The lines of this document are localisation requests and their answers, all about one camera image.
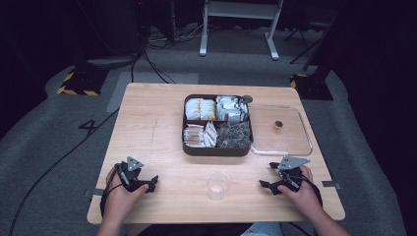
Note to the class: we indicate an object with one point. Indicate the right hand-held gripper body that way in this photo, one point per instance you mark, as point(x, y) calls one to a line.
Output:
point(290, 177)

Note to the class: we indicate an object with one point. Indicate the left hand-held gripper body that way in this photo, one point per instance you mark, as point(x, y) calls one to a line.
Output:
point(130, 177)

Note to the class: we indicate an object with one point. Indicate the person's right hand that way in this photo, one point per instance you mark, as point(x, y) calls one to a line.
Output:
point(306, 198)

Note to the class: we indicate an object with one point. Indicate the person's left hand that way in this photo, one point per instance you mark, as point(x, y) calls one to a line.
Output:
point(118, 201)

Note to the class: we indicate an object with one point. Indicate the clear lid with knob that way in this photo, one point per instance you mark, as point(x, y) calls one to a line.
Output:
point(288, 141)

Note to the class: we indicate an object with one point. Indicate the grey tape strip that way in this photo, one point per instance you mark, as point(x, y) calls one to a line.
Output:
point(331, 184)
point(96, 192)

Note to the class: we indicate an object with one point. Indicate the person's light blue trousers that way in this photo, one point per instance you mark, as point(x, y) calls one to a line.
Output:
point(262, 229)

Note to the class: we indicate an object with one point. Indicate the pile of dark packets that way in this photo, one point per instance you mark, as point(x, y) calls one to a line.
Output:
point(234, 135)

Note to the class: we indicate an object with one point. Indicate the clear plastic cup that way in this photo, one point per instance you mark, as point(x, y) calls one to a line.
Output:
point(218, 187)

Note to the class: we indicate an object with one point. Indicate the brown compartment box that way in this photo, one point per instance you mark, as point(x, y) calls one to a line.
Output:
point(216, 151)

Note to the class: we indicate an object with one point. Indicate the pile of white brown sachets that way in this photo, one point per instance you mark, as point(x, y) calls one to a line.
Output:
point(198, 135)

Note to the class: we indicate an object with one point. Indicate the small grey round capsule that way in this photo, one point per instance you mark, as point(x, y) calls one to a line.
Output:
point(247, 99)

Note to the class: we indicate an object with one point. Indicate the pile of silver packets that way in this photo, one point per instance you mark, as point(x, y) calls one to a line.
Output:
point(229, 108)

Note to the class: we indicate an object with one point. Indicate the pile of white yellow packets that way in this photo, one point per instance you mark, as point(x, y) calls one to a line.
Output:
point(200, 109)

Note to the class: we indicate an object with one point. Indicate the black yellow striped stand base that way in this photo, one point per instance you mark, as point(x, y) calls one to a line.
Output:
point(82, 82)
point(313, 87)

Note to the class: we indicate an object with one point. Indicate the black tripod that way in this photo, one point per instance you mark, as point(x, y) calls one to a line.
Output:
point(305, 46)

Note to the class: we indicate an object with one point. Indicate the white metal stand frame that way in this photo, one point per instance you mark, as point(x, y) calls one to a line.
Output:
point(242, 10)

